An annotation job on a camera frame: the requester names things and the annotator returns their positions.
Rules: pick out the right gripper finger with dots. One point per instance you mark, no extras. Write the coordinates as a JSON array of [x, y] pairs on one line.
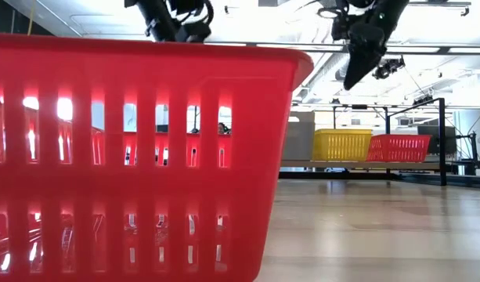
[[363, 51]]

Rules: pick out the yellow slotted plastic basket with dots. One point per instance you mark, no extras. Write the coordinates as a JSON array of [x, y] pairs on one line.
[[341, 147]]

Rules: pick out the red slotted plastic basket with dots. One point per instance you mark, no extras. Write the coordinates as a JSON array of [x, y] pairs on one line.
[[400, 149], [243, 156]]

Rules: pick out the person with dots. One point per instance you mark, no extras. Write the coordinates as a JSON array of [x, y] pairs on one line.
[[223, 128]]

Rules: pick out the grey box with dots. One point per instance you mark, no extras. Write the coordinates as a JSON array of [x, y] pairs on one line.
[[298, 137]]

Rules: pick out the dark monitor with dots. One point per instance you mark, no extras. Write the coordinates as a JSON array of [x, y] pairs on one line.
[[443, 137]]

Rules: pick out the black equipment stand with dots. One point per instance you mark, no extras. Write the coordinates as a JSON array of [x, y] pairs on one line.
[[473, 156]]

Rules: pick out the black overhead camera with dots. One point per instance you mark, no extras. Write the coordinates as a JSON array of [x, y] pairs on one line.
[[388, 67]]

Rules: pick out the black overhead frame bar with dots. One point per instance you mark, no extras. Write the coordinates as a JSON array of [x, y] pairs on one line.
[[443, 50]]

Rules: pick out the black table frame rail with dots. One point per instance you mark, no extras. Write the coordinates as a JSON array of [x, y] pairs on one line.
[[341, 176]]

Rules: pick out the black metal shelf frame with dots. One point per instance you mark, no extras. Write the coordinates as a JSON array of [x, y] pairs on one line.
[[442, 156]]

